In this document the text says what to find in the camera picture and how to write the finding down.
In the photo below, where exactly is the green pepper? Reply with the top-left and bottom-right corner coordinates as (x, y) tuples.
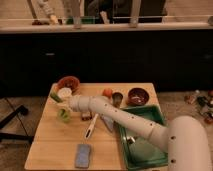
(50, 92), (62, 103)

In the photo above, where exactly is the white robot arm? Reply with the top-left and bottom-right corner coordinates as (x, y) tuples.
(68, 95), (213, 171)

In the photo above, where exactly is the small metal cup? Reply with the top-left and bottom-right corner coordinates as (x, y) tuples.
(112, 92), (123, 108)

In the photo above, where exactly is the white plastic cup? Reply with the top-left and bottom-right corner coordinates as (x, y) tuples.
(57, 87), (72, 99)

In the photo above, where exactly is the green plastic cup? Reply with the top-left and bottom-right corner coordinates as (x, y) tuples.
(57, 109), (70, 123)

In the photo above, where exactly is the orange fruit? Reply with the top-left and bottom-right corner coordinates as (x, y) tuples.
(102, 88), (113, 98)

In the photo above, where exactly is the dark red bowl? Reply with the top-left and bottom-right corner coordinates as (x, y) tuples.
(128, 88), (149, 106)

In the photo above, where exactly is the wooden block toy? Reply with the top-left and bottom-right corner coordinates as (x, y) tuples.
(81, 112), (92, 121)

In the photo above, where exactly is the metal spoon in tray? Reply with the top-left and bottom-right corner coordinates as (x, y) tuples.
(127, 136), (136, 145)

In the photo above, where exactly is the blue sponge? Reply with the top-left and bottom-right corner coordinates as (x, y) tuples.
(75, 144), (91, 168)

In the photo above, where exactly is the green plastic tray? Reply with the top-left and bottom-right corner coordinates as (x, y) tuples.
(118, 105), (168, 171)

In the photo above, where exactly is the black chair base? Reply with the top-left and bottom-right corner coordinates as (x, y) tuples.
(0, 105), (34, 143)

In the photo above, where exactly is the white handled brush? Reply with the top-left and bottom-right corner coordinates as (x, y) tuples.
(85, 114), (99, 139)

